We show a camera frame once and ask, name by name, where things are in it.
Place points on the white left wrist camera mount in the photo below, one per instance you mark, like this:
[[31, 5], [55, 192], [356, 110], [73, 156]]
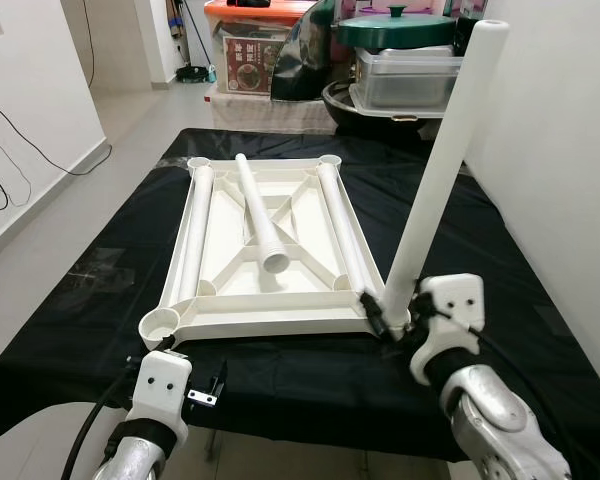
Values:
[[160, 385]]

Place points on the black tablecloth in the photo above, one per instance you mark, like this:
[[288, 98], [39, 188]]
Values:
[[310, 390]]

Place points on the white plastic table top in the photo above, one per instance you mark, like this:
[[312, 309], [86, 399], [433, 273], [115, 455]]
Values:
[[220, 275]]

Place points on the white plastic table leg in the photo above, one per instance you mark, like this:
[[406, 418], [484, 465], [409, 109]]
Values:
[[193, 230], [258, 210], [448, 160], [342, 225]]

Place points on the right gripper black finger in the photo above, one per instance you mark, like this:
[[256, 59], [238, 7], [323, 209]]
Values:
[[372, 312]]

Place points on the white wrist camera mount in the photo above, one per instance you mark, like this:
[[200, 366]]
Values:
[[455, 305], [160, 385]]

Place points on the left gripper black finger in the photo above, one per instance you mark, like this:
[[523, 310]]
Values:
[[219, 380], [167, 343]]

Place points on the black bag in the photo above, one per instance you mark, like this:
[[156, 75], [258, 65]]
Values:
[[305, 65]]

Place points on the green pot lid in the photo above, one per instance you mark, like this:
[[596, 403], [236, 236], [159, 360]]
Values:
[[395, 30]]

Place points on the clear plastic storage box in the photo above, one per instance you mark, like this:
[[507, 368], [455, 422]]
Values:
[[405, 82]]

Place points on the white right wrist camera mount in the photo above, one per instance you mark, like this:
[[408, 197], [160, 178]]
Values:
[[455, 305]]

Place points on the red printed box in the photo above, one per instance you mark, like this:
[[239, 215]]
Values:
[[250, 62]]

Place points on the black floor mop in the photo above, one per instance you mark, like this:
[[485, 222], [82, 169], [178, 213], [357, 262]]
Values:
[[195, 73]]

